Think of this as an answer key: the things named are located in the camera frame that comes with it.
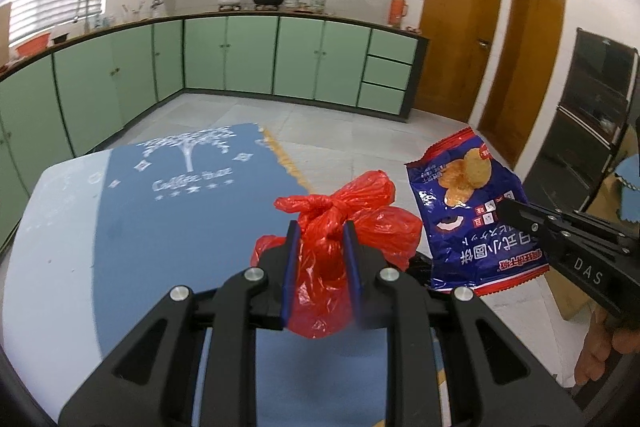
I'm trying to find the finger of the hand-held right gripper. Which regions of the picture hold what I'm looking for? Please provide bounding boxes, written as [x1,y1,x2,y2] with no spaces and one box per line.
[499,198,632,258]

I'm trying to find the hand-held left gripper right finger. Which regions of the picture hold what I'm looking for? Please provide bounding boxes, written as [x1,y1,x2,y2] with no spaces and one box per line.
[342,221,586,427]

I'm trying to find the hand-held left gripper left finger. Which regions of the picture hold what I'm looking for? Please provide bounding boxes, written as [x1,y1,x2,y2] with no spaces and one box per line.
[59,219,302,427]

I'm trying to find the knotted red plastic bag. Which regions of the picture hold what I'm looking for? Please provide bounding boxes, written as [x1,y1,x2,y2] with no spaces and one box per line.
[250,170,425,340]

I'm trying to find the blue snack packet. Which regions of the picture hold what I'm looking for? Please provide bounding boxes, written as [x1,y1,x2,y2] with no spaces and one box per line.
[404,127,551,298]

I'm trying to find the person's right hand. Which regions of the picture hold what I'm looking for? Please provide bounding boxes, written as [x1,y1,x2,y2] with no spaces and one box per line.
[574,308,638,390]

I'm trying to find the black plastic bag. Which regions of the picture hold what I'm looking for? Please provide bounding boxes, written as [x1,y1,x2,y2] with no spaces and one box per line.
[405,254,437,291]

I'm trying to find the blue cloth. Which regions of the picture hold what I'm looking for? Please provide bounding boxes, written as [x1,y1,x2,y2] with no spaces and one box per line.
[612,157,640,224]

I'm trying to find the blue printed table mat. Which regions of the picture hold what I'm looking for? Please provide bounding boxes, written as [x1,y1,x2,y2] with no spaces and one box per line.
[92,123,451,427]

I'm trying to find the black cabinet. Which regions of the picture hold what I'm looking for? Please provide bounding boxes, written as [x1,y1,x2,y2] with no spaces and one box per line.
[522,27,640,220]

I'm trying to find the wooden door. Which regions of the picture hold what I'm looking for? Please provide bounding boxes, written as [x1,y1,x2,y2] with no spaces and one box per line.
[477,0,568,170]
[415,0,506,122]

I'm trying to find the green base cabinets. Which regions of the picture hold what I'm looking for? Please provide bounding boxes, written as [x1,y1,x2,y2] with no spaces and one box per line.
[0,12,431,248]

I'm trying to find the red thermos flask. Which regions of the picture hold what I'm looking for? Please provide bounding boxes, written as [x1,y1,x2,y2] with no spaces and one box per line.
[389,0,409,28]

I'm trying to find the glass dishes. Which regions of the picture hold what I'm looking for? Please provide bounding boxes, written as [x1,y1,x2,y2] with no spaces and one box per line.
[285,0,333,14]

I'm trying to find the metal kitchen faucet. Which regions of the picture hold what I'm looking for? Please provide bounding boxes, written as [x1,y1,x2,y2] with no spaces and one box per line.
[75,0,103,32]

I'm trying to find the red plastic basin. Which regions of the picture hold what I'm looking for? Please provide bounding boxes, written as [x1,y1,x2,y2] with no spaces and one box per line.
[15,33,53,58]

